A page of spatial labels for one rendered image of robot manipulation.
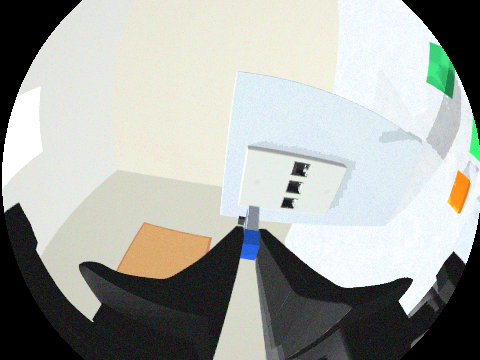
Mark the orange block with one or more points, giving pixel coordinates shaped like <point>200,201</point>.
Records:
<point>459,192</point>

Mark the green square zone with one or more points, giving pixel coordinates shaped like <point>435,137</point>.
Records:
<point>475,146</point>

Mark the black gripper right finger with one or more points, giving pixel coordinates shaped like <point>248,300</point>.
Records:
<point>300,307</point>

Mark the white network plug with blue boot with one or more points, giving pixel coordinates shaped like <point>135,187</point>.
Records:
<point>251,241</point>

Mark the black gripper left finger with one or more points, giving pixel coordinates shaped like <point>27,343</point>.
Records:
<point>192,304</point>

